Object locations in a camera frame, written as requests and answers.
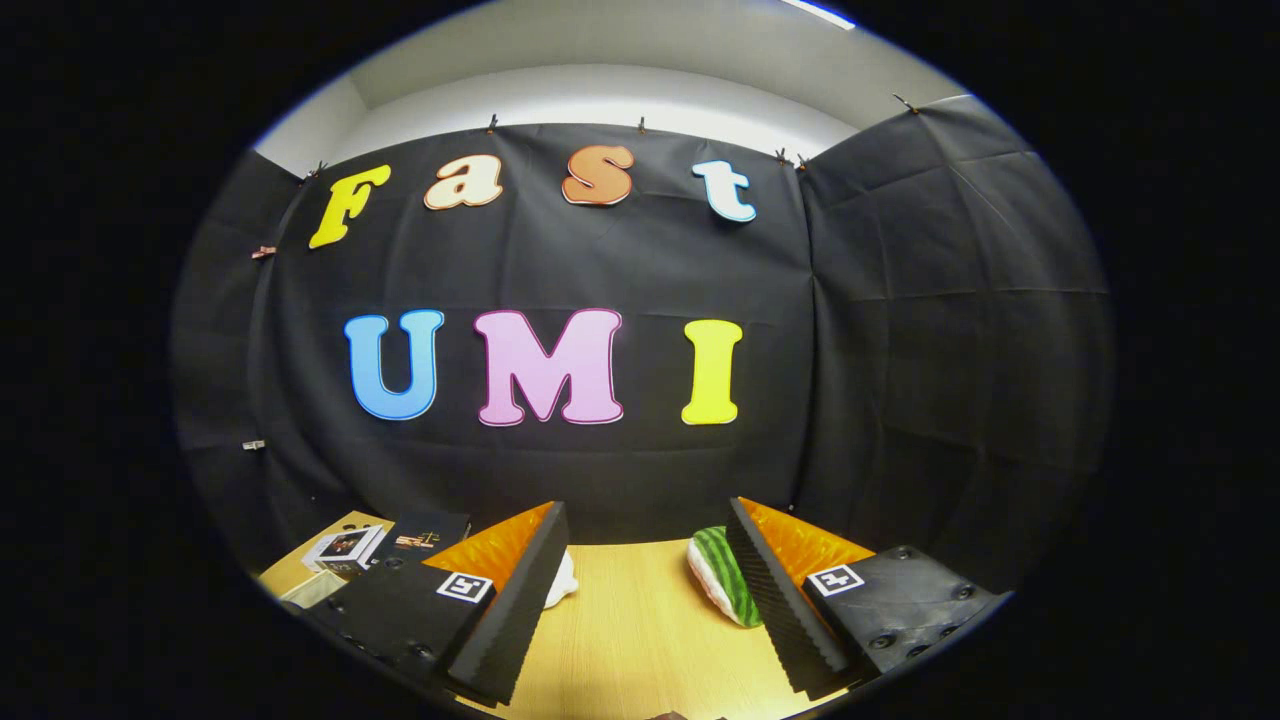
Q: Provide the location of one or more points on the black backdrop cloth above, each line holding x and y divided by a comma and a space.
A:
900, 350

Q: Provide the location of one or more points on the grey fabric storage box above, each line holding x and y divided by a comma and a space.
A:
312, 588

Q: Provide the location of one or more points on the white plush toy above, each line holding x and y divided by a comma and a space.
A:
560, 580

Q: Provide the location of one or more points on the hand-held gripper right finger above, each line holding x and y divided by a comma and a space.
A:
785, 610

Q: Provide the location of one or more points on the dark cover book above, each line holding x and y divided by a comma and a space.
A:
430, 535

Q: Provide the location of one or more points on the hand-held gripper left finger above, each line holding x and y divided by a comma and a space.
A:
505, 610

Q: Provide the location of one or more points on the watermelon slice plush toy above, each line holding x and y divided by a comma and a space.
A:
720, 575

